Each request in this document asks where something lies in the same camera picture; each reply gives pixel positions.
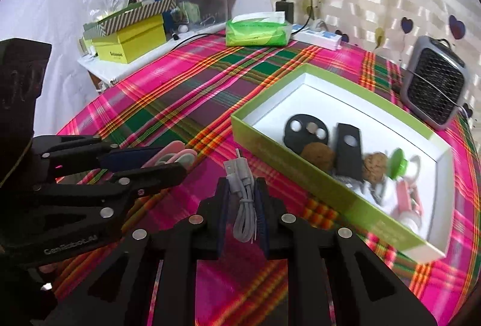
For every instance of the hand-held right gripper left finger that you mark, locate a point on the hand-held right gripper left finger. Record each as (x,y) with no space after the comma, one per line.
(223,213)

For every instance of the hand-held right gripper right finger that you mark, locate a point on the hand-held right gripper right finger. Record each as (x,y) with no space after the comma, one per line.
(262,217)

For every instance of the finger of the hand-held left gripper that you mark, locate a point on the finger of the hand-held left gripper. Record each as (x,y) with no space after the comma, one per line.
(158,173)
(124,157)

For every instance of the pink ear hooks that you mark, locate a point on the pink ear hooks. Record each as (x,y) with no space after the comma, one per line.
(176,157)

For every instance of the green and white cardboard box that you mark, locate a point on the green and white cardboard box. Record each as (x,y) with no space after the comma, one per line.
(300,172)

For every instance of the brown walnut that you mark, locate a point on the brown walnut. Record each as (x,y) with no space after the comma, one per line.
(317,157)
(375,166)

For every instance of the black oval disc with buttons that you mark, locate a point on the black oval disc with buttons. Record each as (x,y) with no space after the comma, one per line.
(291,140)

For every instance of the black rectangular light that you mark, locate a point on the black rectangular light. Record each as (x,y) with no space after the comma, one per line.
(347,160)

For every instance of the white ribbed round gadget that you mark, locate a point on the white ribbed round gadget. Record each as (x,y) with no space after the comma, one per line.
(377,194)

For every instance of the green and white mushroom-shaped gadget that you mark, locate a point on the green and white mushroom-shaped gadget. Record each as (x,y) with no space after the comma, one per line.
(397,164)

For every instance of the white side table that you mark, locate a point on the white side table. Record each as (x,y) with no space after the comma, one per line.
(101,72)

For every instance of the yellow-green box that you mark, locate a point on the yellow-green box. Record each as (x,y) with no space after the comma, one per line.
(127,44)

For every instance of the striped flat box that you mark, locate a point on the striped flat box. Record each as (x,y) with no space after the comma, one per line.
(131,16)

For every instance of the clear plastic storage bin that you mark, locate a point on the clear plastic storage bin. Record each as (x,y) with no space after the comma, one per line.
(203,8)

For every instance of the green tissue pack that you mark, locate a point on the green tissue pack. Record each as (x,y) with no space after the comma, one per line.
(259,34)

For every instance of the white power strip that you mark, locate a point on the white power strip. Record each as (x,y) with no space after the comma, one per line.
(319,37)

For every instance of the black power adapter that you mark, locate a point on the black power adapter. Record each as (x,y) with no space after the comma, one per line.
(285,12)

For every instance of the small grey heater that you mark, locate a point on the small grey heater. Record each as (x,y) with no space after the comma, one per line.
(432,89)

